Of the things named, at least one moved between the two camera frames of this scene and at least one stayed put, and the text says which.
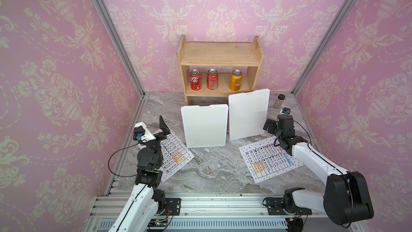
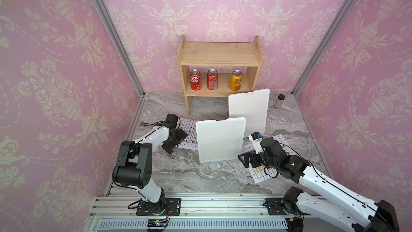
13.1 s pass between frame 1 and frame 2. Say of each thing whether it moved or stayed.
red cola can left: stayed
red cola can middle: stayed
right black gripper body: moved
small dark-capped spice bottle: stayed
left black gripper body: moved
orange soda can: stayed
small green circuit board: stayed
